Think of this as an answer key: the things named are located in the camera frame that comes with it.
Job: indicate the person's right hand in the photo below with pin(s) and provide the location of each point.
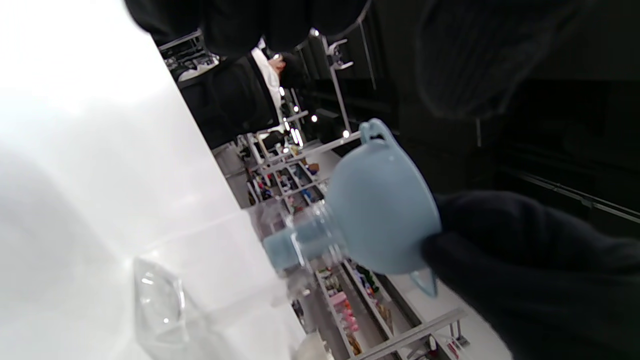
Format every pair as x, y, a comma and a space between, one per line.
540, 280

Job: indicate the person's left hand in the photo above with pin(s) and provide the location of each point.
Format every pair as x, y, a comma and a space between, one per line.
475, 50

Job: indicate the blue plastic funnel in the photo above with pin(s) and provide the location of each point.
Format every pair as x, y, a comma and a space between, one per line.
380, 210

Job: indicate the steel mixing bowl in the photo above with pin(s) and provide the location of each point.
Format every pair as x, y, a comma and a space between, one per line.
312, 350

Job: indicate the clear square coffee jar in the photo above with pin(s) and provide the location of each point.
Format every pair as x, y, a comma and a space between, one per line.
210, 280

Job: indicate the metal stand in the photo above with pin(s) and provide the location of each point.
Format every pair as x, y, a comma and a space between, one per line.
340, 95

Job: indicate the white shelving rack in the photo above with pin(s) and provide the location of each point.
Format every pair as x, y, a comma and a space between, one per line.
300, 156

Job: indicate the black office chair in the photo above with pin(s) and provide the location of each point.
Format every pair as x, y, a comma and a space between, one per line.
225, 105

